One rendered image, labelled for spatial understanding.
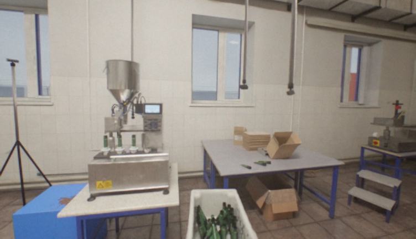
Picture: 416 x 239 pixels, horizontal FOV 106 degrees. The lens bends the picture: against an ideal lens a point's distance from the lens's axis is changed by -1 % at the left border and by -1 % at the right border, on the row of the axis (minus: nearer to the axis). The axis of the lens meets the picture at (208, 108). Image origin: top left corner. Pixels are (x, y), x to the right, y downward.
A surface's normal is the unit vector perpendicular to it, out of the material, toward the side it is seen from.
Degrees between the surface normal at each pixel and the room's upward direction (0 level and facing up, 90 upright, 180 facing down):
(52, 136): 90
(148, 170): 90
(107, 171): 90
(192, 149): 90
